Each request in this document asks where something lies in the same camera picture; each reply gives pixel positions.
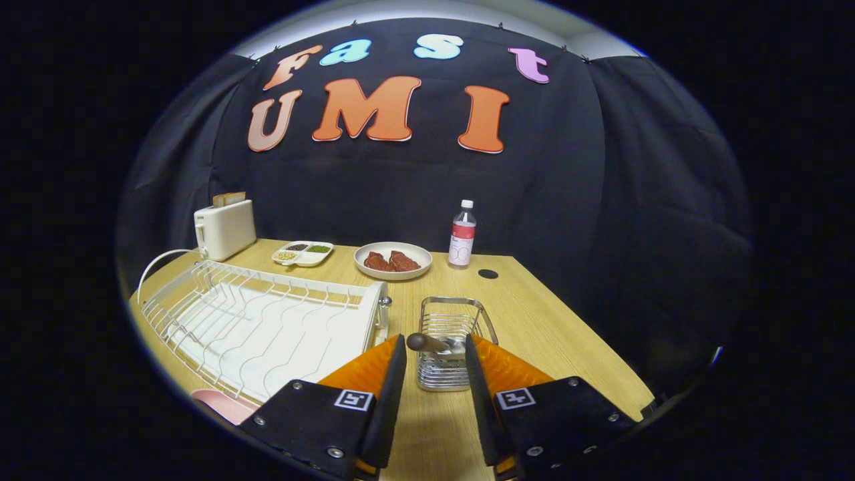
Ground white divided dish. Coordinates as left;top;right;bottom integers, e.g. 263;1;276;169
271;240;335;268

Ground pink plate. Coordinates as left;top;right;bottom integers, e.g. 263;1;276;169
190;389;260;426

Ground white toaster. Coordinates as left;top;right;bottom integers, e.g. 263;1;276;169
193;199;258;262

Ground metal wire basket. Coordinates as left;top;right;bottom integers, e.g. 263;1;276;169
416;296;499;392

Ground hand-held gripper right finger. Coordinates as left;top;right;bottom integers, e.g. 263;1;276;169
464;334;637;478

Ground white wire dish rack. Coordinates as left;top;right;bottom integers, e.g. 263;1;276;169
138;259;393;407

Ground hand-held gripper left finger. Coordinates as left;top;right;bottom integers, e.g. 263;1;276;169
238;334;407;480

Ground metal spoon with dark handle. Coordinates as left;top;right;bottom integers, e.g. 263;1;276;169
406;333;468;355

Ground beige round plate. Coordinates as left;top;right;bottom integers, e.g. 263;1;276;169
353;241;434;281

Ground clear plastic bottle red label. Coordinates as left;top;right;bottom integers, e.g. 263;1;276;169
448;199;478;270

